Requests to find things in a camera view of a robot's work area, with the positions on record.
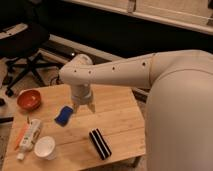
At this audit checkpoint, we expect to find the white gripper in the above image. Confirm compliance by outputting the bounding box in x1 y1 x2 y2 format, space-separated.
71 84 95 113

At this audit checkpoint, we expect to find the red ceramic bowl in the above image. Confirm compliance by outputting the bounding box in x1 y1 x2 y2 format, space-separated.
17 90 41 111

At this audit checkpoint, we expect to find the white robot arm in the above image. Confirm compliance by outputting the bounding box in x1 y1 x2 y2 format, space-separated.
59 49 213 171

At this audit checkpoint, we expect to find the blue sponge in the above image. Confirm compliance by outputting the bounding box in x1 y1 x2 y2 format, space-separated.
55 106 73 126

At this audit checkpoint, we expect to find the wooden bamboo table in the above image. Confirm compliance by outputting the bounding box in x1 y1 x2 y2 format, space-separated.
2 85 146 171

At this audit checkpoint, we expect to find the black white striped eraser block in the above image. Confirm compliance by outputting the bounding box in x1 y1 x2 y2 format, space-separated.
89 129 112 160

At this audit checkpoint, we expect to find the white tube bottle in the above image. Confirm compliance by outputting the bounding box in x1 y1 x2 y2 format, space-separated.
17 119 42 161

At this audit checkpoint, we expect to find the white paper cup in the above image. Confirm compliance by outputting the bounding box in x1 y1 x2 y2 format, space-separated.
34 136 56 160

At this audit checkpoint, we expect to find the orange marker pen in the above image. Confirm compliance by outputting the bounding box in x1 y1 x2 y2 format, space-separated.
14 123 29 150

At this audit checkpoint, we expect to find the black office chair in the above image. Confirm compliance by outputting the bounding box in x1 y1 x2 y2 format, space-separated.
0 0 62 97

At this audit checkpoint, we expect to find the white upper ledge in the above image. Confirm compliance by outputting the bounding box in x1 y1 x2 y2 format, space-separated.
64 0 213 35

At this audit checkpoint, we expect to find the metal floor rail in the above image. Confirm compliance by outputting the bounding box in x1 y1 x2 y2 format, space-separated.
41 35 150 97

